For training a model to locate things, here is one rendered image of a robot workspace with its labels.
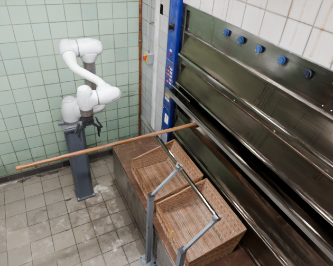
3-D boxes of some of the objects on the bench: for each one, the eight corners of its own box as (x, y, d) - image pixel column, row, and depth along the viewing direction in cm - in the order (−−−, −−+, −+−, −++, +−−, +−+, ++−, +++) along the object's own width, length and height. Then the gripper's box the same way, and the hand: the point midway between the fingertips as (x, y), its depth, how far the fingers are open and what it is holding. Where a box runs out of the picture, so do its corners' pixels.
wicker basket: (202, 197, 254) (207, 176, 237) (240, 250, 214) (249, 229, 197) (154, 214, 235) (155, 192, 219) (185, 275, 195) (190, 255, 179)
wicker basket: (173, 158, 294) (175, 138, 278) (200, 196, 255) (205, 174, 238) (130, 170, 275) (129, 149, 259) (153, 213, 236) (154, 191, 219)
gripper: (102, 107, 196) (104, 131, 210) (66, 115, 186) (71, 139, 199) (106, 113, 191) (108, 136, 205) (70, 121, 181) (74, 145, 194)
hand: (90, 136), depth 201 cm, fingers open, 13 cm apart
